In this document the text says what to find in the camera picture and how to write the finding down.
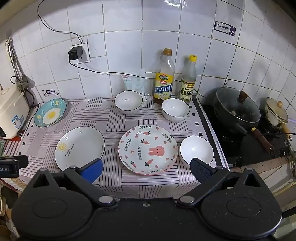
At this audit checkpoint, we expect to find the hanging metal utensil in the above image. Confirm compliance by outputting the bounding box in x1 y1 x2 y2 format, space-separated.
6 37 26 82

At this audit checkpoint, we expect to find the white sun print plate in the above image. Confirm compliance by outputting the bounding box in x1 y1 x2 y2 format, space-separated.
55 127 105 172

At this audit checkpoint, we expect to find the white enamel pot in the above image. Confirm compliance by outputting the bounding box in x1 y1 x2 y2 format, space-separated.
265 97 292 135

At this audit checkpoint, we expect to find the black power cable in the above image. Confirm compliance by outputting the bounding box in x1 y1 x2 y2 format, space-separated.
37 0 83 47
68 59 210 96

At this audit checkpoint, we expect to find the white rice cooker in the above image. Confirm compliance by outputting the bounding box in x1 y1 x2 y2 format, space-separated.
0 85 30 140

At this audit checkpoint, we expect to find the white bowl with dark rim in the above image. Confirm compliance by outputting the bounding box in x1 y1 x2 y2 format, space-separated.
114 90 143 115
161 98 190 122
180 136 214 166

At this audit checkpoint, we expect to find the white wall socket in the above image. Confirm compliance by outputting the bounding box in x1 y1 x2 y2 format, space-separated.
69 42 90 64

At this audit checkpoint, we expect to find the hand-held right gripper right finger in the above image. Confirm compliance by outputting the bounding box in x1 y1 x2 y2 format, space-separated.
177 158 264 207

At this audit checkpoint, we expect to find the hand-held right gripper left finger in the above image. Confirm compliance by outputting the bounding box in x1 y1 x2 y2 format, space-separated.
27 158 117 207

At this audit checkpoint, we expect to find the striped checked tablecloth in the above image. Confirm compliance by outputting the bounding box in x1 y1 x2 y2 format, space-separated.
2 96 230 193

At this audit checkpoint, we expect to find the clear vinegar bottle yellow cap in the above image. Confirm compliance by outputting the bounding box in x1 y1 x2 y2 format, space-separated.
180 55 197 104

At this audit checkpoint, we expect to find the purple and white wall sticker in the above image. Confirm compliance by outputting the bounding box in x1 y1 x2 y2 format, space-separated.
213 21 237 40

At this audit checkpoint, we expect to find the black stove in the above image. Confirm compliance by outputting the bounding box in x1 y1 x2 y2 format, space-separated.
200 104 296 167

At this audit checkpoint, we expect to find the pink rabbit print plate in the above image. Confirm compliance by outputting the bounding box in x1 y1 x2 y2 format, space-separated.
118 125 178 176

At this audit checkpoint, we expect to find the black power adapter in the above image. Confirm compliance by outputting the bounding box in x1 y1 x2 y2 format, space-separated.
68 46 84 62

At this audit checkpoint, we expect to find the blue fried egg plate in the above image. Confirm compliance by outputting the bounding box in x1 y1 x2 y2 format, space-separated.
34 98 67 127

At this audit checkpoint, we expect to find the glass lid with wooden knob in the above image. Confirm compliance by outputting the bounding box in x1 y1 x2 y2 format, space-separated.
216 86 261 123

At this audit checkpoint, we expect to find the cooking wine bottle yellow label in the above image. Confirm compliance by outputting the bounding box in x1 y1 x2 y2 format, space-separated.
153 48 175 105

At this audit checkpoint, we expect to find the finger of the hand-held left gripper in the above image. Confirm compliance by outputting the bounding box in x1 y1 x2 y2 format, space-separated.
0 156 28 168

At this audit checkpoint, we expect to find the small white wall sticker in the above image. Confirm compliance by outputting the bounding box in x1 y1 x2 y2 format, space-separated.
42 89 59 98

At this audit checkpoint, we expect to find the black wok with wooden handle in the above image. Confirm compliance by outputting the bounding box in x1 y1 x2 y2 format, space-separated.
213 102 275 156

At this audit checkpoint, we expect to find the clear plastic packet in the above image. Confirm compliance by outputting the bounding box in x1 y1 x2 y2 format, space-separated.
120 70 148 101

